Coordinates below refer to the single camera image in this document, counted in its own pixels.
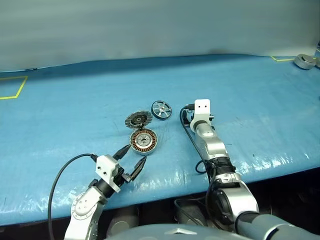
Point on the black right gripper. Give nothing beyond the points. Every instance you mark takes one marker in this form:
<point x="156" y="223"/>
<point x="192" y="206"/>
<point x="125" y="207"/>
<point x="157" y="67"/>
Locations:
<point x="189" y="117"/>

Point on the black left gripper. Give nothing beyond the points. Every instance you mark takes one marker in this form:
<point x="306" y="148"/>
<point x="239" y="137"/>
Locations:
<point x="122" y="176"/>

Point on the silver motor housing copper windings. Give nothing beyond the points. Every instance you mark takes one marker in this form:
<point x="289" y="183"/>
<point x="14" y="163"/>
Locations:
<point x="143" y="140"/>

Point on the spoked silver rotor black rim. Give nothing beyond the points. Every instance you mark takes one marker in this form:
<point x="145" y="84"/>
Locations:
<point x="161" y="109"/>

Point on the silver hinged motor lid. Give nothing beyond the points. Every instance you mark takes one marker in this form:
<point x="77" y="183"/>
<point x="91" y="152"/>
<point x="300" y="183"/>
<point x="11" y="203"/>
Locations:
<point x="138" y="120"/>

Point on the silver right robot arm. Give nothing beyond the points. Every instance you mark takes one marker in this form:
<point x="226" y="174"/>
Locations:
<point x="212" y="145"/>

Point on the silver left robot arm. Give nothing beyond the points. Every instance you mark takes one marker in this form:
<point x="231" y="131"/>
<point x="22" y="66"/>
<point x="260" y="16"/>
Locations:
<point x="82" y="207"/>

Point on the spare silver motor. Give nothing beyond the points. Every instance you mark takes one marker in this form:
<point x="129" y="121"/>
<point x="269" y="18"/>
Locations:
<point x="305" y="62"/>

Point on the blue table cover sheet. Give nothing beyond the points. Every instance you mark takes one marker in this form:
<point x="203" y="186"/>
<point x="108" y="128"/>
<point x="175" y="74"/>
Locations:
<point x="75" y="112"/>

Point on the grey robot torso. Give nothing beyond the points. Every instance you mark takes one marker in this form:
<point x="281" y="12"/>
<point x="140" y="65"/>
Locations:
<point x="150" y="232"/>

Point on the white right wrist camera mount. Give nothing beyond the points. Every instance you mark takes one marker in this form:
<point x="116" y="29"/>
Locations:
<point x="202" y="107"/>

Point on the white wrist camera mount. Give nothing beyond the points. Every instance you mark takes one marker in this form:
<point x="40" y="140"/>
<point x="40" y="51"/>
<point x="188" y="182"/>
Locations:
<point x="202" y="107"/>
<point x="105" y="167"/>

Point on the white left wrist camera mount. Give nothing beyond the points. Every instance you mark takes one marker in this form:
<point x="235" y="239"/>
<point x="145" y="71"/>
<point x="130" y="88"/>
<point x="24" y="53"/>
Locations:
<point x="105" y="167"/>

